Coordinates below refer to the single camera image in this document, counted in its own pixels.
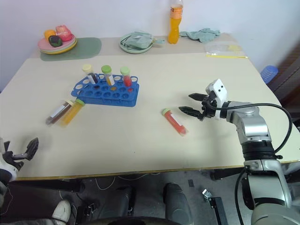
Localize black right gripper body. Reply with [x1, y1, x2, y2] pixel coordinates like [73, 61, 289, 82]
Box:
[200, 90, 218, 120]

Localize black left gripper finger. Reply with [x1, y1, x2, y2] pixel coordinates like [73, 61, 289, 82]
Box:
[24, 137, 39, 161]

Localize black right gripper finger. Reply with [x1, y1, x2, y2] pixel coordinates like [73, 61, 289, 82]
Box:
[188, 93, 209, 102]
[178, 106, 204, 121]

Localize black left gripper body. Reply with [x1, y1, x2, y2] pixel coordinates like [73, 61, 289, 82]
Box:
[3, 141, 28, 172]

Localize green cap red liquid tube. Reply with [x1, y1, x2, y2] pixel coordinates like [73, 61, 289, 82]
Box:
[161, 108, 189, 136]
[120, 66, 133, 87]

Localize cream cap brown liquid tube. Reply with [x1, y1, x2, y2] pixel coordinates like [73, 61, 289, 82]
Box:
[45, 100, 75, 126]

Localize green cap yellow liquid tube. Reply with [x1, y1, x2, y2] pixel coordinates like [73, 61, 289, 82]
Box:
[60, 98, 85, 128]
[101, 65, 115, 86]

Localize blue test tube rack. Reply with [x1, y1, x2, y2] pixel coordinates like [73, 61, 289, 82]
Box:
[71, 73, 140, 108]

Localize cream cap dark liquid tube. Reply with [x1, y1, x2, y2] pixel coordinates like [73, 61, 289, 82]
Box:
[82, 64, 99, 85]

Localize yellow strip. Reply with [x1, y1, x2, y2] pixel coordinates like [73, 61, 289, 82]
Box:
[206, 53, 248, 59]

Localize clear plastic bag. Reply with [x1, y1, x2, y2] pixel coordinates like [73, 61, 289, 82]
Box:
[205, 42, 242, 53]

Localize crumpled green cloth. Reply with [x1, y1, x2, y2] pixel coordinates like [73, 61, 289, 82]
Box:
[179, 28, 221, 44]

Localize white shoe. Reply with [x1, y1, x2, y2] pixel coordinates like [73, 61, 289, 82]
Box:
[52, 200, 71, 222]

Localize blue ribbed container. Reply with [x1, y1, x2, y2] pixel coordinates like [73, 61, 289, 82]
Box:
[260, 65, 279, 83]

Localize orange juice plastic bottle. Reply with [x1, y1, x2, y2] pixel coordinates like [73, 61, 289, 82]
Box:
[168, 0, 184, 45]

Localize light green plate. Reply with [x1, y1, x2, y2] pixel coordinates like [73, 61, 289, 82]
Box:
[119, 32, 155, 54]

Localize metal clamp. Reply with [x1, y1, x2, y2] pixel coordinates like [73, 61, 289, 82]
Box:
[202, 188, 213, 202]

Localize dark brown furniture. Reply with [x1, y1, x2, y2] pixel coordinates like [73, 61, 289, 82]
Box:
[269, 46, 300, 110]

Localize yellow plate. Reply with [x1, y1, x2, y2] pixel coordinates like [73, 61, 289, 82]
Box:
[41, 44, 77, 55]

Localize pink plate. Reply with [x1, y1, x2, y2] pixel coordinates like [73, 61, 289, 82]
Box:
[37, 34, 75, 51]

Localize dark toy fruit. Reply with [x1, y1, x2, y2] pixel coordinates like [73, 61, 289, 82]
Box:
[48, 35, 63, 47]

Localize green placemat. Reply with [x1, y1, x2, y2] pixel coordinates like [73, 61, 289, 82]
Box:
[39, 37, 103, 62]

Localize orange toy fruit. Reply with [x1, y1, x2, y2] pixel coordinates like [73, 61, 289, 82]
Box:
[44, 29, 57, 41]

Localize red toy fruit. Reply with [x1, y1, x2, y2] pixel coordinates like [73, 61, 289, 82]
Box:
[57, 31, 72, 42]

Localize pink toy peach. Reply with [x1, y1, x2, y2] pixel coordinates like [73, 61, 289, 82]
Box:
[55, 24, 71, 36]

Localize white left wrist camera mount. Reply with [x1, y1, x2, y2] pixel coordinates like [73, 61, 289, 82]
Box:
[0, 138, 19, 183]

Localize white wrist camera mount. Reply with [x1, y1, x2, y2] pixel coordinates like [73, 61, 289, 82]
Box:
[205, 78, 228, 121]
[0, 138, 19, 183]

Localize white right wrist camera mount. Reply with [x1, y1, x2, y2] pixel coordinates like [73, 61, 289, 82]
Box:
[205, 78, 228, 121]

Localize black table frame bar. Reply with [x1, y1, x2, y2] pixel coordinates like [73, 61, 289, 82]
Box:
[7, 178, 85, 193]
[210, 167, 246, 180]

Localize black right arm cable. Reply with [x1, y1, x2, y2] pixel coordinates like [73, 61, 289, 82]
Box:
[210, 103, 293, 225]

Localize white cable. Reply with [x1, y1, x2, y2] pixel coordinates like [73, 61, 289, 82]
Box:
[95, 176, 118, 191]

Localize black metal post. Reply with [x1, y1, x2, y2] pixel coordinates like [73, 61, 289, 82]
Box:
[208, 196, 224, 225]

